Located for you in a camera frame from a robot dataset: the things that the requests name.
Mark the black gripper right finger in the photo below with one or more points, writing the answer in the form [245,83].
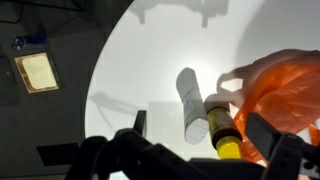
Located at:
[263,133]

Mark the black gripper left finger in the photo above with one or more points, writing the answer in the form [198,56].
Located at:
[133,150]

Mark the white roll-on stick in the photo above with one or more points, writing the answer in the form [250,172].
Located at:
[192,106]

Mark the orange plastic bag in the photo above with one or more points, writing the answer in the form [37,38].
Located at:
[286,96]

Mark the beige square floor plate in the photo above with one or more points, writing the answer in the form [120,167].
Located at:
[37,72]

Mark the blue plastic bottle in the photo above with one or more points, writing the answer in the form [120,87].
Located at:
[28,40]

